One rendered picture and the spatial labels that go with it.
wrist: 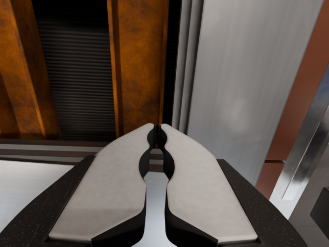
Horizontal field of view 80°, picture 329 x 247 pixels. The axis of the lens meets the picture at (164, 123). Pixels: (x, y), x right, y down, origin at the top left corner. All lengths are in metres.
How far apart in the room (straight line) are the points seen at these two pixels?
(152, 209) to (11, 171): 0.17
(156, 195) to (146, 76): 0.20
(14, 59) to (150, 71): 0.22
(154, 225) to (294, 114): 0.22
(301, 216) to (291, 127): 1.82
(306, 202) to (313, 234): 0.44
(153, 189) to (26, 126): 0.30
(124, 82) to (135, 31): 0.08
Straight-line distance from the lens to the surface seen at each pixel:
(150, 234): 0.32
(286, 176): 0.55
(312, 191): 1.88
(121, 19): 0.34
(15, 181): 0.29
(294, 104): 0.26
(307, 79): 0.25
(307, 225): 2.19
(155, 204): 0.27
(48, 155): 0.26
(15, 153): 0.28
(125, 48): 0.35
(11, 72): 0.43
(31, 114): 0.45
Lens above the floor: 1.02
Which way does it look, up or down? 62 degrees down
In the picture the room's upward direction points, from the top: 177 degrees clockwise
